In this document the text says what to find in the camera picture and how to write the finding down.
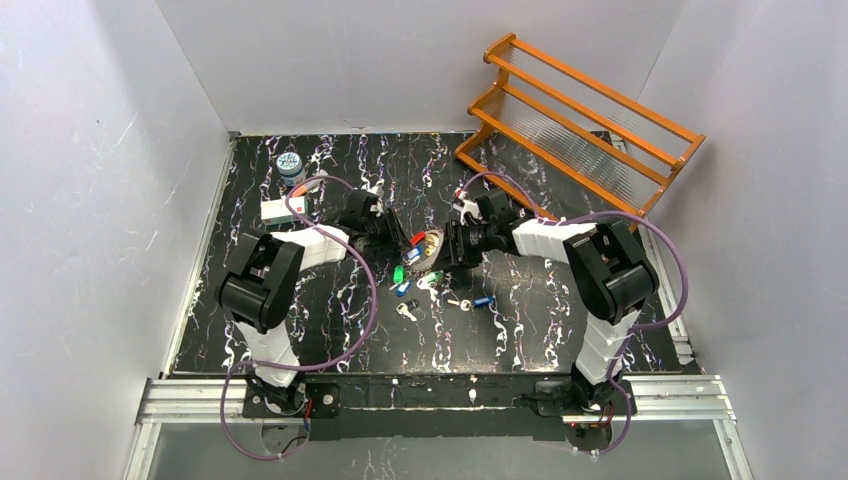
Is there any keyring with coloured key tags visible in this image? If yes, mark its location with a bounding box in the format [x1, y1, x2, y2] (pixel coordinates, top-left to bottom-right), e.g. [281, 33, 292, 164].
[389, 229, 445, 290]

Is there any key with black head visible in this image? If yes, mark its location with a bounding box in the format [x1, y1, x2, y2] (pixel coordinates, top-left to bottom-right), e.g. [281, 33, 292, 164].
[396, 299, 419, 322]

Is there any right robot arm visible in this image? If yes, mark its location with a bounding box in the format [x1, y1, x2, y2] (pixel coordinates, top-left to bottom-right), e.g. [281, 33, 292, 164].
[433, 190, 659, 409]

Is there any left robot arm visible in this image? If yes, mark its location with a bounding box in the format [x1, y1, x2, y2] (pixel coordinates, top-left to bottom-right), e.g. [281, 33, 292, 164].
[216, 189, 410, 389]

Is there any key with blue tag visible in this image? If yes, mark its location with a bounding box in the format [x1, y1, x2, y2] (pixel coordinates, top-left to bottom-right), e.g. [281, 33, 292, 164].
[447, 296, 495, 311]

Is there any orange and white tube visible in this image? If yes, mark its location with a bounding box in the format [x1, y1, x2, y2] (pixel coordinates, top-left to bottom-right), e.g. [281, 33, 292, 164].
[290, 170, 328, 198]

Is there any white medicine box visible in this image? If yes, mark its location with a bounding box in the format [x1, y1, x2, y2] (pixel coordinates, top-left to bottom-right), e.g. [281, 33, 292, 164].
[260, 197, 308, 226]

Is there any round blue-white jar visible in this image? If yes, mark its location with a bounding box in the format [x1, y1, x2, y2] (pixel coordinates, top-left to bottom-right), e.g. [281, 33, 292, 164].
[275, 151, 307, 187]

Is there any orange wooden shelf rack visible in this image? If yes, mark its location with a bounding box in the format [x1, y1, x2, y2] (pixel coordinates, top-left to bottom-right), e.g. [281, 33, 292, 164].
[455, 33, 706, 217]

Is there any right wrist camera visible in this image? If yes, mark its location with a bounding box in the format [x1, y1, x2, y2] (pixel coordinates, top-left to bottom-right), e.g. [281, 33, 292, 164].
[452, 188, 482, 226]

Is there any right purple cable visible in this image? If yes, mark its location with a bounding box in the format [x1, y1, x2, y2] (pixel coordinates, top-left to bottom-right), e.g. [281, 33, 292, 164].
[459, 170, 690, 460]

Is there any purple cable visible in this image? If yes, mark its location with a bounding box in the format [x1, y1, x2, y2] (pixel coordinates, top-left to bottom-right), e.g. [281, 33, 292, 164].
[219, 174, 380, 463]
[459, 170, 690, 460]

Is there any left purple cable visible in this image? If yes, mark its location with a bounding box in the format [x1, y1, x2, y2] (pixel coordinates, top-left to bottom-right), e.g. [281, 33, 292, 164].
[219, 174, 380, 463]

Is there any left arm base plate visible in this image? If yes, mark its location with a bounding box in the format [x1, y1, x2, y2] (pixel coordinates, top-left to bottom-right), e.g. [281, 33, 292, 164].
[242, 378, 341, 419]

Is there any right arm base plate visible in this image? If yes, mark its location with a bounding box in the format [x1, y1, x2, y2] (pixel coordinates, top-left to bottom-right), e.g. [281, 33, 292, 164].
[514, 378, 637, 423]

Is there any aluminium rail frame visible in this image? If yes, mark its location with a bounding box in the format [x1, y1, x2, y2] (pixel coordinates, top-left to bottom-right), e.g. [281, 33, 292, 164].
[124, 372, 753, 479]

